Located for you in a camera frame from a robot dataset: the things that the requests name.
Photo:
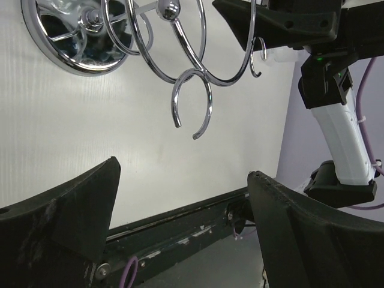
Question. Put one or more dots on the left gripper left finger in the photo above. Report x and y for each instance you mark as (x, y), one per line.
(57, 238)

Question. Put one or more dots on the chrome wine glass rack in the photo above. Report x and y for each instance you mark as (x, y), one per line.
(91, 38)

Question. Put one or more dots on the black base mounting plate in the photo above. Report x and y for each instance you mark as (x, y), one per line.
(165, 240)

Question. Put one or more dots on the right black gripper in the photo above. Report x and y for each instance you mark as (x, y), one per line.
(293, 24)

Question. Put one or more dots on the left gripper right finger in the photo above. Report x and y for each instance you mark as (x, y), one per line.
(305, 243)

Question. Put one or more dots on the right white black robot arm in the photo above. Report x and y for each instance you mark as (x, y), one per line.
(326, 88)

